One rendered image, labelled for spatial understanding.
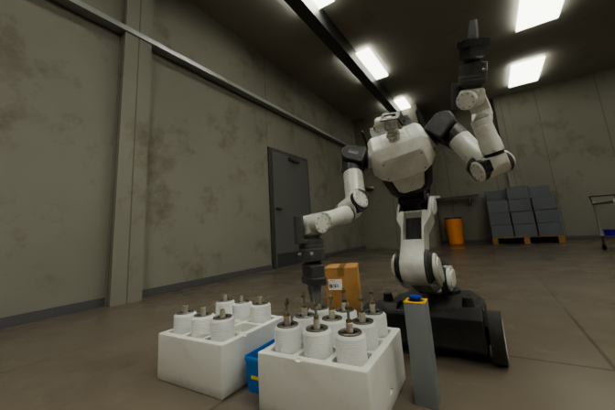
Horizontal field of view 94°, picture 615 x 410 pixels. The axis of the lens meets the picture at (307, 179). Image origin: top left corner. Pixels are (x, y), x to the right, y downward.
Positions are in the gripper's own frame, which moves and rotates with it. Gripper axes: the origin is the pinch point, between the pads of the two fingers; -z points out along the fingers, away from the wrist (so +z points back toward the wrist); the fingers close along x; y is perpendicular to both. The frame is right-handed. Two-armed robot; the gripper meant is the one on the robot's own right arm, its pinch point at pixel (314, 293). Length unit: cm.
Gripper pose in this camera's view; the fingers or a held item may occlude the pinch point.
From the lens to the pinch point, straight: 105.6
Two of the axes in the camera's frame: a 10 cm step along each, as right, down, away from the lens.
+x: -4.0, 1.9, 9.0
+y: -9.1, -0.1, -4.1
